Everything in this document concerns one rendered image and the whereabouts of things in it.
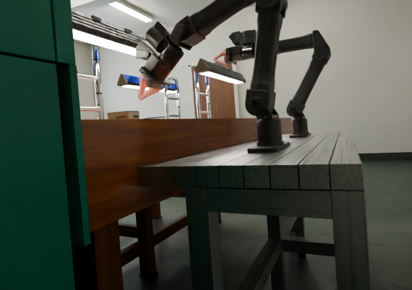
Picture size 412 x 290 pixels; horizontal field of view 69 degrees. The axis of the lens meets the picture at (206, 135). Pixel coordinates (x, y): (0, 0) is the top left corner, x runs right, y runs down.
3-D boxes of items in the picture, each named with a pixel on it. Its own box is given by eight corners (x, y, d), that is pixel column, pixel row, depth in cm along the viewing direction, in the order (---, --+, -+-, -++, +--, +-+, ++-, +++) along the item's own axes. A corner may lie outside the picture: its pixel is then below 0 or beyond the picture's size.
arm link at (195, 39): (167, 26, 84) (263, -46, 72) (183, 34, 93) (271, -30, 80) (184, 64, 83) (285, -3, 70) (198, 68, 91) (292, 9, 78)
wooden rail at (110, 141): (293, 144, 207) (291, 118, 207) (72, 240, 45) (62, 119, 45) (276, 145, 212) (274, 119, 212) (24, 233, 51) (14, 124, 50)
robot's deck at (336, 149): (350, 138, 151) (349, 130, 151) (364, 190, 43) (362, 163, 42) (193, 145, 189) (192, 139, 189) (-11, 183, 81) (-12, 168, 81)
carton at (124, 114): (139, 119, 66) (138, 110, 66) (129, 119, 63) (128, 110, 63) (119, 121, 69) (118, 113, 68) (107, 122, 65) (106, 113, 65)
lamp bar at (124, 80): (179, 92, 239) (179, 83, 239) (126, 84, 183) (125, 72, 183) (171, 93, 243) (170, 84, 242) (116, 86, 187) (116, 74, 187)
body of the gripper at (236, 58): (224, 48, 140) (239, 45, 137) (232, 52, 149) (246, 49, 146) (225, 61, 140) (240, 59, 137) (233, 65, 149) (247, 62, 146)
